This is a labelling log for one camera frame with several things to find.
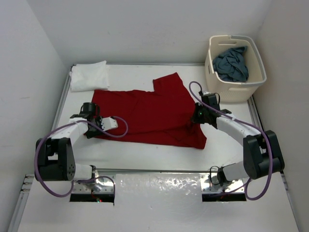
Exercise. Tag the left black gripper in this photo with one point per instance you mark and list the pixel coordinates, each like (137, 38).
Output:
(89, 134)

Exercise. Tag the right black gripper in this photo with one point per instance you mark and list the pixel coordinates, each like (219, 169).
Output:
(195, 118)

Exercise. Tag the white printed t shirt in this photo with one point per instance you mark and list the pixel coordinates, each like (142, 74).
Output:
(88, 77)

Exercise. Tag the red t shirt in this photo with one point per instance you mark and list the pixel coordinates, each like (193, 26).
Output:
(160, 117)

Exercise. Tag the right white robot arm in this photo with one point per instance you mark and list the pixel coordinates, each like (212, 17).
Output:
(260, 149)

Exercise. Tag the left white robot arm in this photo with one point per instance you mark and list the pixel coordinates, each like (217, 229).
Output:
(55, 159)

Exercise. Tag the cream plastic laundry basket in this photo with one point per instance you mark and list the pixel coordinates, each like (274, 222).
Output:
(231, 91)

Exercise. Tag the blue t shirt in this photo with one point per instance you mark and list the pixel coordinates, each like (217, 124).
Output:
(230, 65)

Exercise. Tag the white foreground cover board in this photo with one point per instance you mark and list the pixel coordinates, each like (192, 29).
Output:
(158, 203)

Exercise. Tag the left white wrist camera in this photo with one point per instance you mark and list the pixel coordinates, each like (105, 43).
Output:
(108, 123)

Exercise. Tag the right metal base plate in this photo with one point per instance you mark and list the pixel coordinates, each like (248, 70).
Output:
(209, 185)

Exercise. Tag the metal base plate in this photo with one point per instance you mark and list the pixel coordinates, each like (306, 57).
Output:
(209, 185)
(102, 184)

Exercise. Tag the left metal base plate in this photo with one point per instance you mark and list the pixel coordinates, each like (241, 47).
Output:
(102, 184)

